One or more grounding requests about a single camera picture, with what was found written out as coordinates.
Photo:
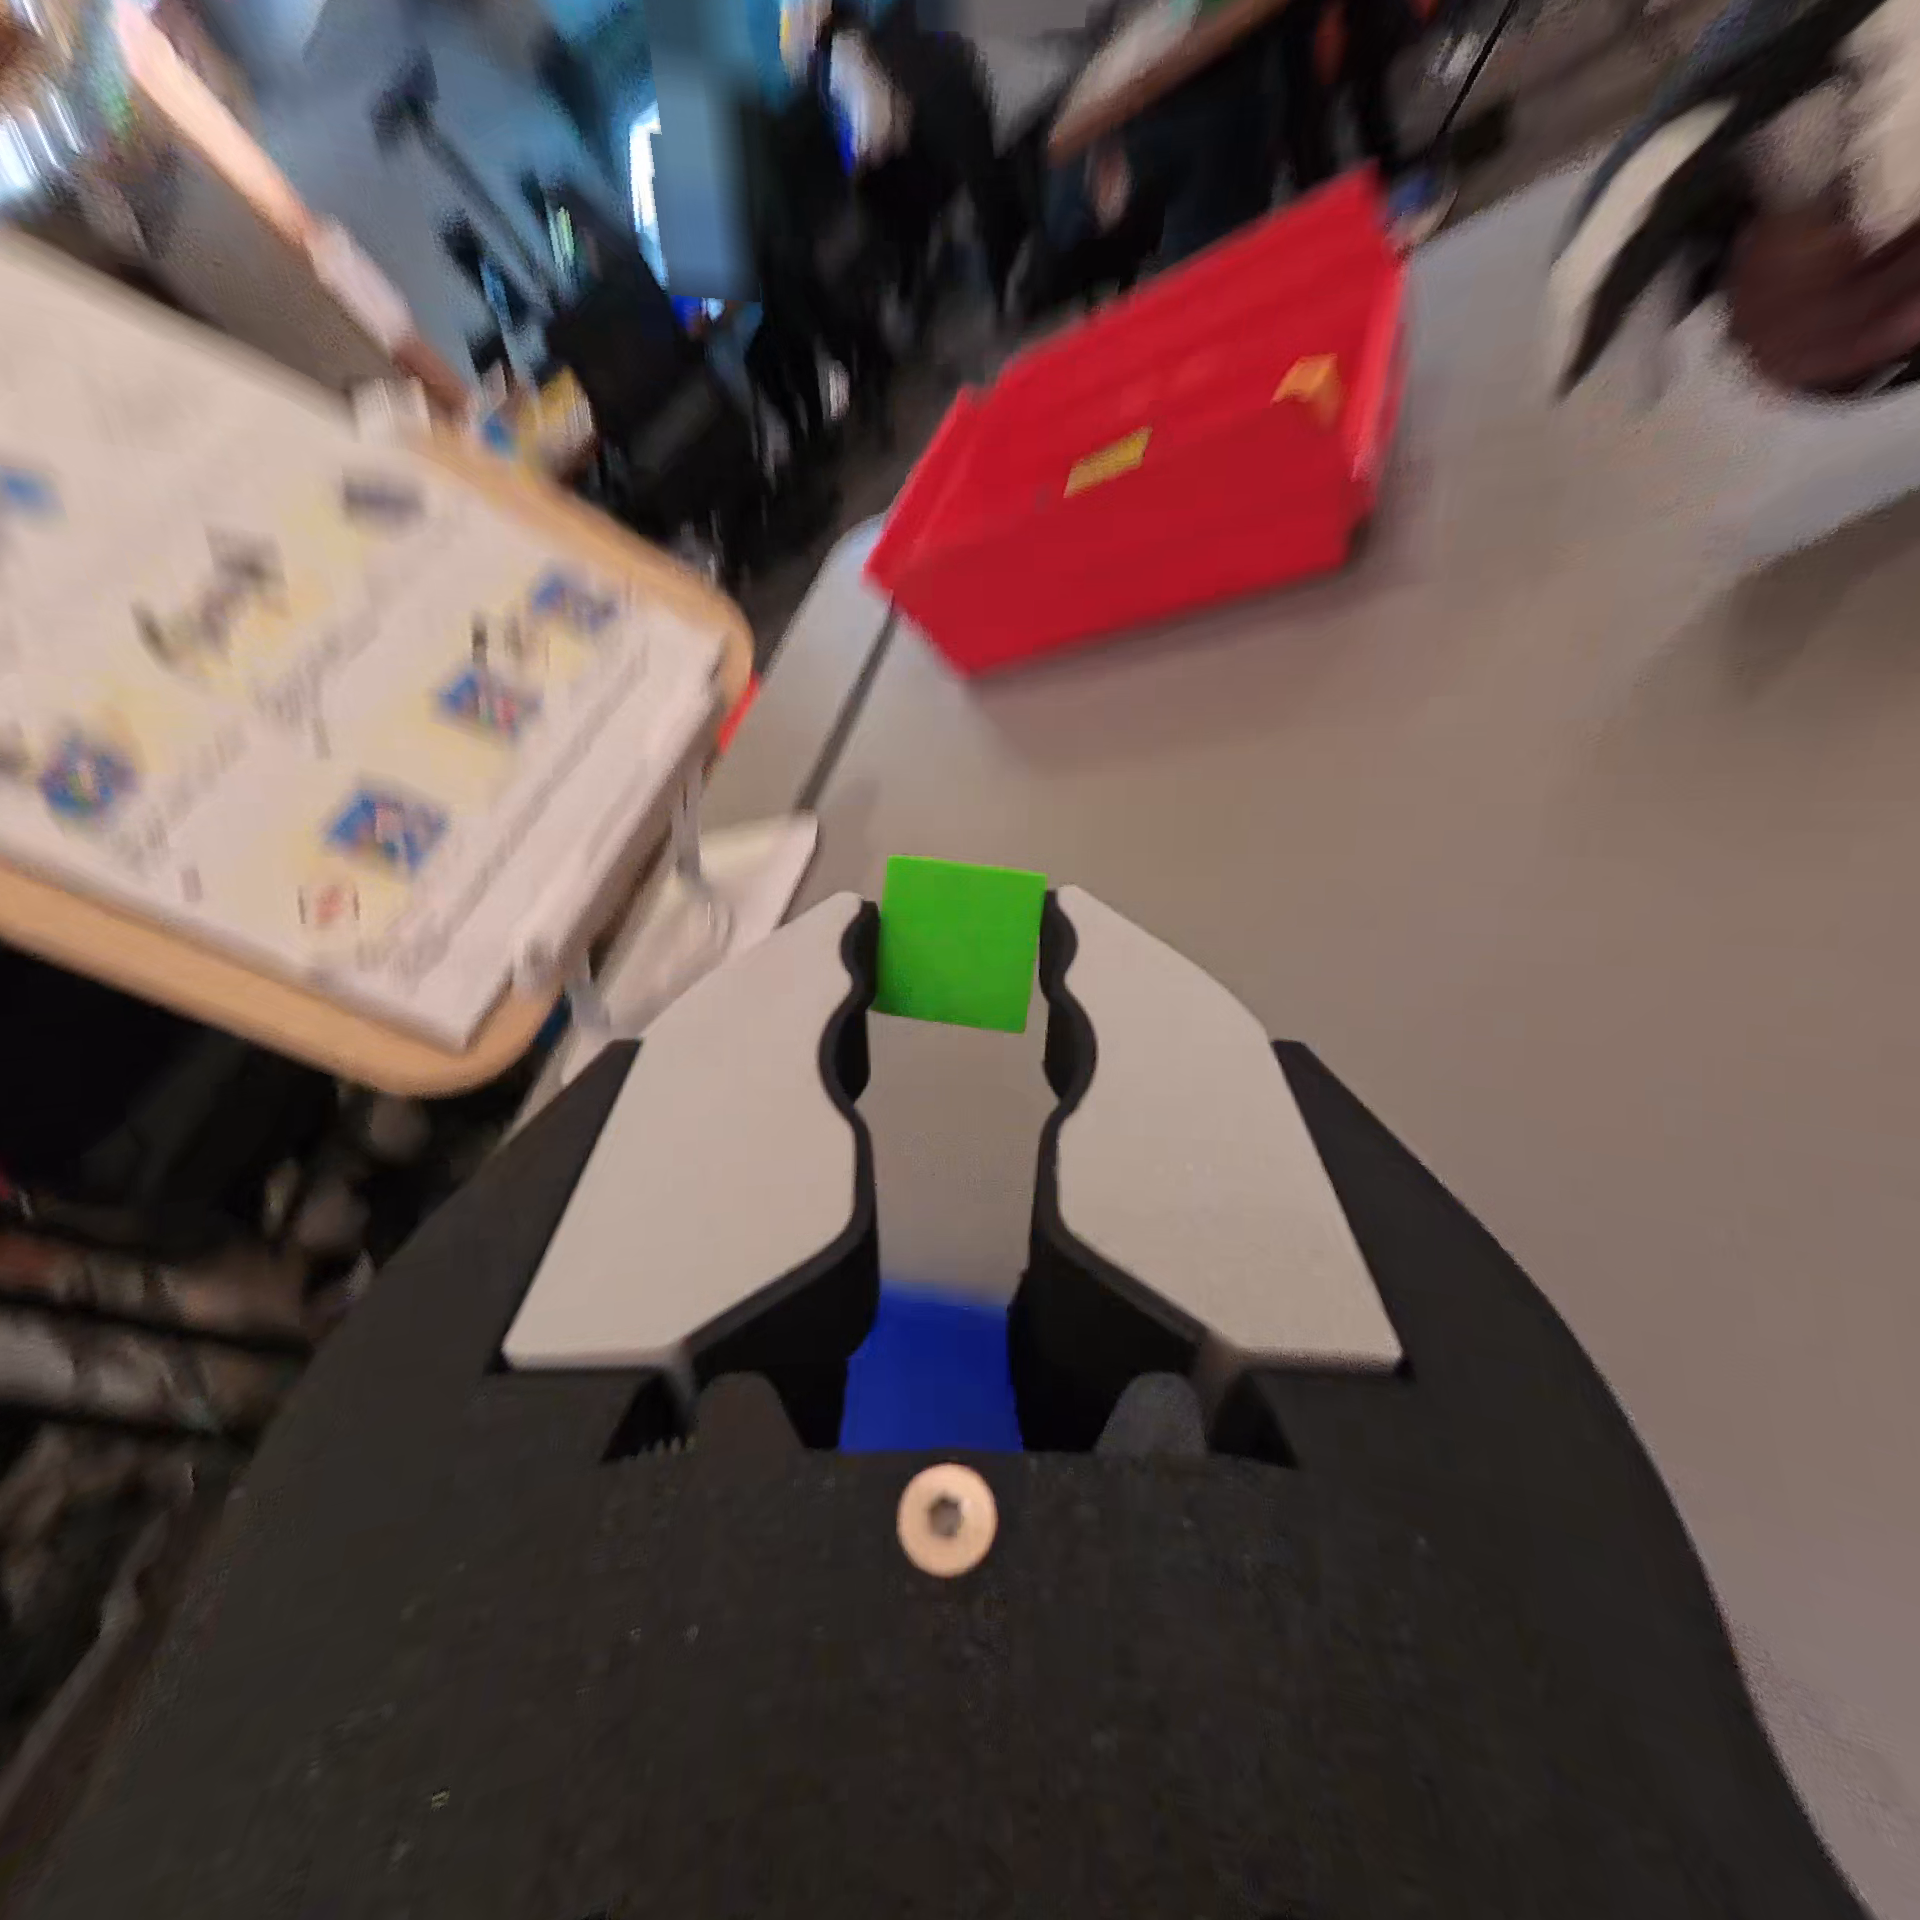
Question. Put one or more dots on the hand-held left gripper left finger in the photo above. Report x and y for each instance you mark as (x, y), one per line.
(691, 1177)

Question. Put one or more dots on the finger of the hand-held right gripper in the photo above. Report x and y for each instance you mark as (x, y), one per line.
(1650, 226)

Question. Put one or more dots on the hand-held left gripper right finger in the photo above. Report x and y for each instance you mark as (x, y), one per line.
(1225, 1177)

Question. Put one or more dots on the person's right hand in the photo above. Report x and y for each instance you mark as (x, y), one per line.
(1847, 286)

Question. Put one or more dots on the blue plastic bin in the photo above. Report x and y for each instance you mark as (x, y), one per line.
(930, 1375)

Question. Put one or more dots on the green wooden cube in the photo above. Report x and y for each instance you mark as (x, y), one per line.
(961, 942)

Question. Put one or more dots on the red plastic bin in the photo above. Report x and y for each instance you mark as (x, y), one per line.
(1171, 481)

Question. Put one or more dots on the clipboard with instruction sheet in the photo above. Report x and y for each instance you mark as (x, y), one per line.
(300, 660)

